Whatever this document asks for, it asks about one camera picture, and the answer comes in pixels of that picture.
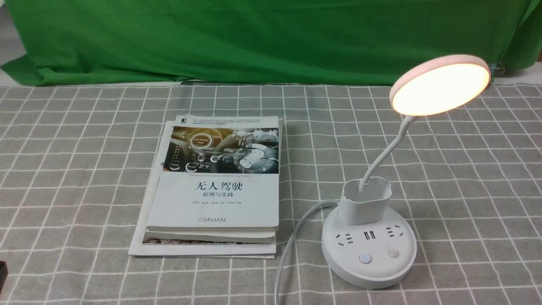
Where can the white desk lamp with sockets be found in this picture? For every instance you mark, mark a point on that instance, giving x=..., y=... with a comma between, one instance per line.
x=364, y=241

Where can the top book self-driving cover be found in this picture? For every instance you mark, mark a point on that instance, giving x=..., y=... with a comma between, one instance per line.
x=218, y=172

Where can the green backdrop cloth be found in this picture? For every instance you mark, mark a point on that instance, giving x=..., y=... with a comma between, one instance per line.
x=341, y=42

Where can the middle book under top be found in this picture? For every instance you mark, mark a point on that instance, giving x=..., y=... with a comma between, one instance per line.
x=209, y=237

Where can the large white bottom book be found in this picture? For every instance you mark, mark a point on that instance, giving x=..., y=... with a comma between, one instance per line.
x=138, y=248

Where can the grey checked tablecloth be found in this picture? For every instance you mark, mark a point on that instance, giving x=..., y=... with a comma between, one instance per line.
x=74, y=165

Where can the metal binder clip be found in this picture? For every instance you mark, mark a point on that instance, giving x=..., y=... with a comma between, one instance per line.
x=496, y=69

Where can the dark object at left edge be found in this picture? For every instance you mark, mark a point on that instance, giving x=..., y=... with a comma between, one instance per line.
x=3, y=275

